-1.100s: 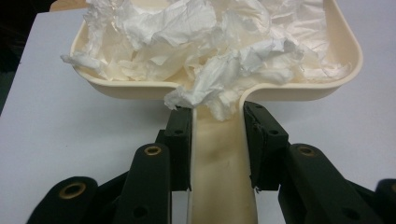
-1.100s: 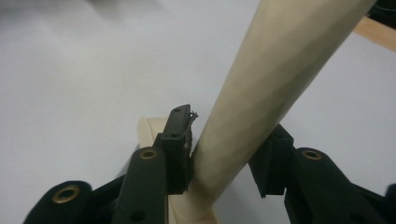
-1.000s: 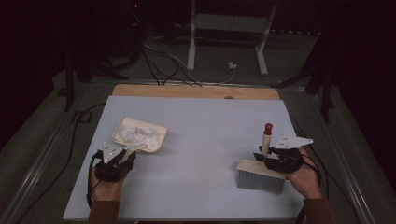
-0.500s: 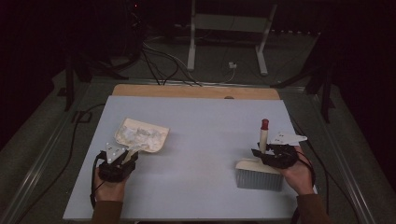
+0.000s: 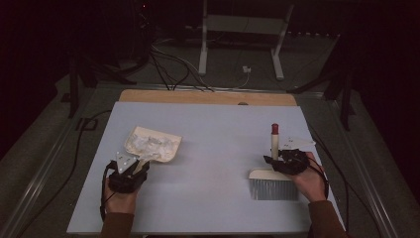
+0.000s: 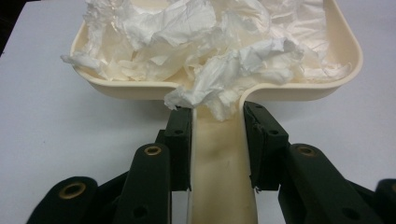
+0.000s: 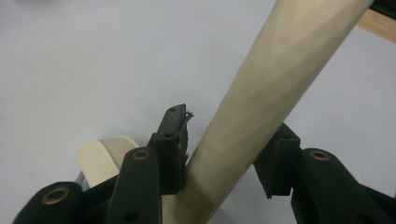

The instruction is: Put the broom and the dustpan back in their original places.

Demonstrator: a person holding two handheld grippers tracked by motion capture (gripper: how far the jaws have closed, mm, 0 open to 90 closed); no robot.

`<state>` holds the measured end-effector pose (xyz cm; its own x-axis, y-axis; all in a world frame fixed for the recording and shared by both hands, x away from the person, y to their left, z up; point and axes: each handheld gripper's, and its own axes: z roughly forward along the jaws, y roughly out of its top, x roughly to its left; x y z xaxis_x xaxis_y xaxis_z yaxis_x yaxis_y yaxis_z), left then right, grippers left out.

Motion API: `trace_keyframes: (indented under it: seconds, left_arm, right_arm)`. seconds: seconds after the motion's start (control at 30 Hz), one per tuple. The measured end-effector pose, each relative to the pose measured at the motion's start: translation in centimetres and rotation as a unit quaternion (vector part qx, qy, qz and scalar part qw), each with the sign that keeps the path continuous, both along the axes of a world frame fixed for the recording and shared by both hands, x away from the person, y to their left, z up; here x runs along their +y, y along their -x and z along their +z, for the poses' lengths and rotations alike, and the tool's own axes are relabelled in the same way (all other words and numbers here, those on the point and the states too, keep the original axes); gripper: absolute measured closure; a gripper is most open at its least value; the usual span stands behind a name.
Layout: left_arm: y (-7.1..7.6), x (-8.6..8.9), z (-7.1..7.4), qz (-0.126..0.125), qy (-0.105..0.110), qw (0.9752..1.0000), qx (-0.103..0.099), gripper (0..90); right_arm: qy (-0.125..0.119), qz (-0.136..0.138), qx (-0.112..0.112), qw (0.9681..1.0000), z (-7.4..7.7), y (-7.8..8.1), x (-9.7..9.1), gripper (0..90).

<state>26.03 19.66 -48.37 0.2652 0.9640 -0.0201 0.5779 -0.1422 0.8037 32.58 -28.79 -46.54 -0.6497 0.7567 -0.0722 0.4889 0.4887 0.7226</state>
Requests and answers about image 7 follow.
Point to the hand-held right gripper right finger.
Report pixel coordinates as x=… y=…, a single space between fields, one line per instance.
x=277 y=165

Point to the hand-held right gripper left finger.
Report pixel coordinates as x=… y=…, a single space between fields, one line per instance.
x=171 y=155

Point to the white table mat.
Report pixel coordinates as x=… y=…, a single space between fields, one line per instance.
x=77 y=62

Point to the cream brush with red tip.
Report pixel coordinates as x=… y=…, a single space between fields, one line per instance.
x=264 y=77

